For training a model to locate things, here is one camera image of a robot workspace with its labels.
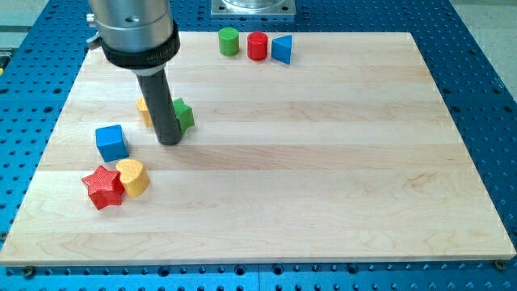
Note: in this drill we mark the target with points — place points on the red cylinder block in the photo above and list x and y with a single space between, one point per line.
257 43

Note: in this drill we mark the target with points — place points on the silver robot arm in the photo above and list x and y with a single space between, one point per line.
138 35

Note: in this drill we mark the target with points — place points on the red star block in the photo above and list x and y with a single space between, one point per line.
104 188

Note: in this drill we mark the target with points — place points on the green star block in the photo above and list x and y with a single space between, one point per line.
184 115

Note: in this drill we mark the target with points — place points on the yellow hexagon block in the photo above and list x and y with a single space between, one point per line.
144 112

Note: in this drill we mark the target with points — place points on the blue triangle block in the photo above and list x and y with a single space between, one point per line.
281 49

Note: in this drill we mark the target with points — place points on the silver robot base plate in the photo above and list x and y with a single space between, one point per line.
227 8

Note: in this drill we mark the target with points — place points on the blue cube block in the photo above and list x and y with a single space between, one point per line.
111 143

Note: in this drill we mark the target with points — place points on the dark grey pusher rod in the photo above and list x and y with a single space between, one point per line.
156 92

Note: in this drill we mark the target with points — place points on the green cylinder block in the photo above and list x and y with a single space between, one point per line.
228 41

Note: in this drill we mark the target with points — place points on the yellow heart block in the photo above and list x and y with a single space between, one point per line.
133 176

